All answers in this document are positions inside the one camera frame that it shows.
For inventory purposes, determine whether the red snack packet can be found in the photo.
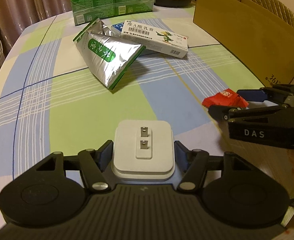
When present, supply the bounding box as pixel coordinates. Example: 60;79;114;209
202;88;249;108

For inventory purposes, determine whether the white ointment box with cartoon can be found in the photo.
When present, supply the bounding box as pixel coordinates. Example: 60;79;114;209
121;20;188;59

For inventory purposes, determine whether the silver foil tea pouch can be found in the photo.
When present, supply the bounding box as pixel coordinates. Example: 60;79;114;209
73;17;146;90

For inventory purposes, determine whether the blue label toothpick box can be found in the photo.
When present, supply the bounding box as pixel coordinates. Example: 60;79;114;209
111;22;123;37

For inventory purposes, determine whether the brown cardboard box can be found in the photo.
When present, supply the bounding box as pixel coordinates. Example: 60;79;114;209
193;0;294;87

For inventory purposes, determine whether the checkered tablecloth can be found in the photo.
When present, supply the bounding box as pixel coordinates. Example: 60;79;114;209
0;3;294;230

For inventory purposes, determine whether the quilted chair cushion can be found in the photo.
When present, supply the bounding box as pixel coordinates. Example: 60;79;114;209
251;0;294;29

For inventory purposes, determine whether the green tissue multipack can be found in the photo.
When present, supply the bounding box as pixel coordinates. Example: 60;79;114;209
70;0;155;26

